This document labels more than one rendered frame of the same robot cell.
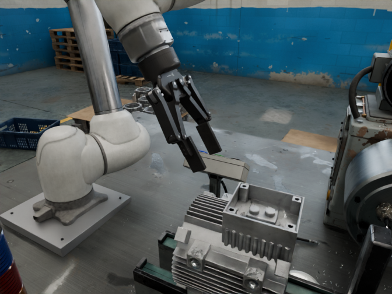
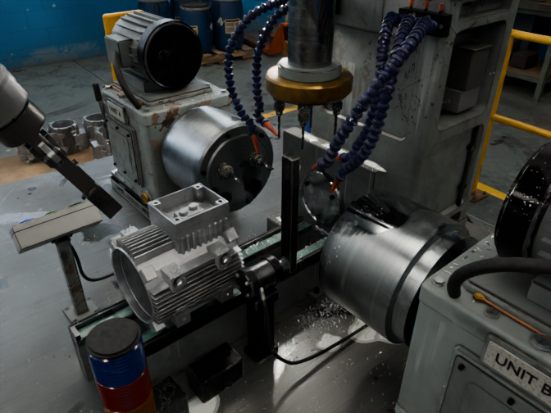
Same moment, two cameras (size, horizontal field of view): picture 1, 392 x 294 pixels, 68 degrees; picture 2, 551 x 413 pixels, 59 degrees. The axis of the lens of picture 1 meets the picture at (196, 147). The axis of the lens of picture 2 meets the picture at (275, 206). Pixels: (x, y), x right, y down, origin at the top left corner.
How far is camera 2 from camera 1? 57 cm
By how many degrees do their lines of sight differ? 57
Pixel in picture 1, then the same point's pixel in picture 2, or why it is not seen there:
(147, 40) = (16, 97)
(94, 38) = not seen: outside the picture
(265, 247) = (211, 230)
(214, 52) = not seen: outside the picture
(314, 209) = (136, 222)
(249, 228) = (198, 223)
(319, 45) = not seen: outside the picture
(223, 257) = (190, 262)
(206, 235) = (164, 260)
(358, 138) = (154, 126)
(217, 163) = (64, 219)
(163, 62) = (38, 115)
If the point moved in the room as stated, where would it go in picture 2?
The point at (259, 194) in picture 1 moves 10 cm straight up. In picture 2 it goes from (167, 202) to (161, 156)
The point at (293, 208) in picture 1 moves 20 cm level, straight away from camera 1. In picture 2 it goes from (199, 195) to (147, 162)
